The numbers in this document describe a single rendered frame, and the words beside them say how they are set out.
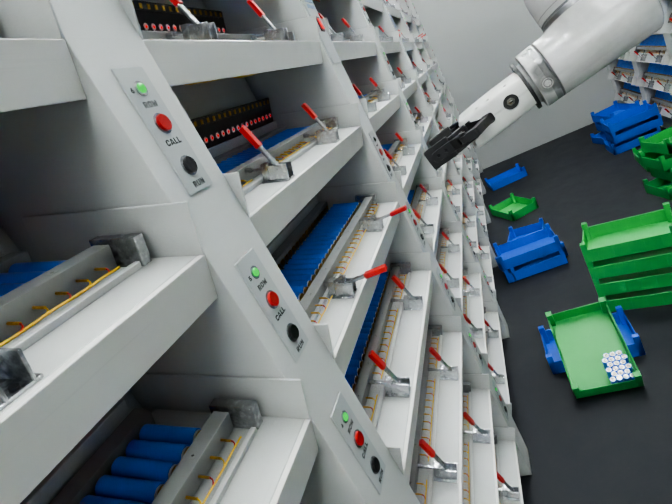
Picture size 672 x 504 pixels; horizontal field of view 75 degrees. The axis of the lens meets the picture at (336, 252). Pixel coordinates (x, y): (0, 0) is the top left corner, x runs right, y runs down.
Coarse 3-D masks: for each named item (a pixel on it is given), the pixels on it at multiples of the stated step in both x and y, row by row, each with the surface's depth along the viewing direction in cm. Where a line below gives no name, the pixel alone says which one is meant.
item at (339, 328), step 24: (336, 192) 109; (360, 192) 107; (384, 192) 106; (384, 240) 87; (360, 264) 77; (360, 288) 68; (336, 312) 63; (360, 312) 66; (336, 336) 57; (336, 360) 54
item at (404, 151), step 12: (396, 132) 150; (408, 132) 166; (384, 144) 166; (396, 144) 160; (408, 144) 168; (420, 144) 165; (396, 156) 152; (408, 156) 149; (420, 156) 161; (396, 168) 127; (408, 168) 134; (408, 180) 126; (408, 192) 125
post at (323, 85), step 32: (224, 0) 97; (256, 0) 95; (288, 0) 93; (320, 64) 97; (256, 96) 104; (288, 96) 102; (320, 96) 100; (352, 96) 103; (352, 160) 105; (320, 192) 110; (448, 288) 121; (480, 352) 128
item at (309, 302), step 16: (368, 208) 100; (352, 224) 89; (352, 240) 85; (336, 256) 75; (352, 256) 78; (320, 272) 71; (336, 272) 72; (320, 288) 66; (304, 304) 62; (320, 304) 63
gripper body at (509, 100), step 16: (512, 64) 61; (512, 80) 60; (496, 96) 60; (512, 96) 60; (528, 96) 59; (464, 112) 66; (480, 112) 61; (496, 112) 60; (512, 112) 60; (496, 128) 61; (480, 144) 62
